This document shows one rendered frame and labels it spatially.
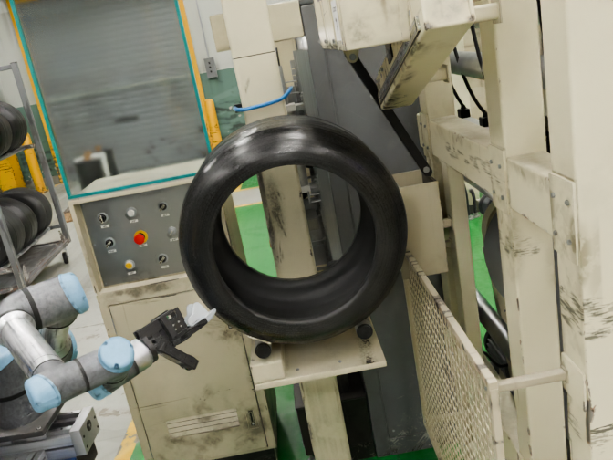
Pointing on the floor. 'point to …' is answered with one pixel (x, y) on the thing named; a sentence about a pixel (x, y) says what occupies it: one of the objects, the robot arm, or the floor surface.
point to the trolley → (25, 203)
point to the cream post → (283, 202)
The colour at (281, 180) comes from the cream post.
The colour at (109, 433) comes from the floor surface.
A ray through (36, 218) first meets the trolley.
